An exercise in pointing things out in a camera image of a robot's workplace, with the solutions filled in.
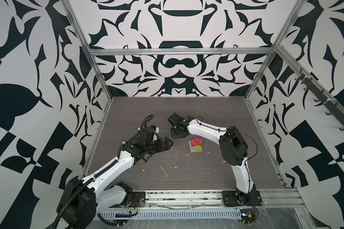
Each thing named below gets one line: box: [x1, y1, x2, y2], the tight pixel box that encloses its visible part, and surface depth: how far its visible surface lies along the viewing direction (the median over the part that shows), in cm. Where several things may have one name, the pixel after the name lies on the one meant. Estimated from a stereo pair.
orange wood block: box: [191, 138, 203, 147], surface depth 90 cm
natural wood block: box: [188, 140, 203, 153], surface depth 93 cm
